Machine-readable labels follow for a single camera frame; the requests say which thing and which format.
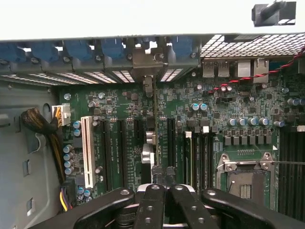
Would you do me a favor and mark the silver ethernet port block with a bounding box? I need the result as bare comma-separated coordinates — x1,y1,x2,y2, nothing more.
253,58,270,83

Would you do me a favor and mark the grey parts rack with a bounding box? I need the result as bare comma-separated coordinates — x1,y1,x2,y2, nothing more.
251,0,297,27

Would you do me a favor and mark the yellow black power wire bundle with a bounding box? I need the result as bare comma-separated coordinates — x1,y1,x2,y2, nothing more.
20,104,72,212

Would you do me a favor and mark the green motherboard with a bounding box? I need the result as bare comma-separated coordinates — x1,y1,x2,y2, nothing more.
57,71,305,215

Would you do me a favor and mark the silver USB port block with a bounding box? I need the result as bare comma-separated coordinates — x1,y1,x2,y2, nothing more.
202,61,231,78

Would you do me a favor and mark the red black twisted wire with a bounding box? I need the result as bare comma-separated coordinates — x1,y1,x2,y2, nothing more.
207,46,305,95

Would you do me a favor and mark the open black PC case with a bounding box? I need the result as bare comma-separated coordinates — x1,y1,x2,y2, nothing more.
0,33,305,229

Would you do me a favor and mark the blue slot retainer clip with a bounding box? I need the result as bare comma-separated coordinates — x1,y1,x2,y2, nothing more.
100,38,127,62
30,42,60,65
0,42,28,70
175,37,195,57
64,40,95,64

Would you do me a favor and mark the thin metal locking lever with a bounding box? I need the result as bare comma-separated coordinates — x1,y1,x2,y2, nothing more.
216,161,305,167

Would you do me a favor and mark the short black expansion slot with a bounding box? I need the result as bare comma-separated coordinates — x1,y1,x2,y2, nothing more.
132,118,144,142

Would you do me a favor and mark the CPU socket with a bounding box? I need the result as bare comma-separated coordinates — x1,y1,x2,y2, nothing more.
215,152,278,210

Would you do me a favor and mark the black memory slot block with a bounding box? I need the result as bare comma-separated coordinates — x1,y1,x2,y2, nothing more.
278,125,305,215

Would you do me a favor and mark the white expansion slot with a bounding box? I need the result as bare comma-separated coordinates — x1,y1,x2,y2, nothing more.
80,115,99,189

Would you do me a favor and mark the black RAM slot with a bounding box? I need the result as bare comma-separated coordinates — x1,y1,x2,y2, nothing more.
208,133,215,191
200,126,208,191
193,133,200,190

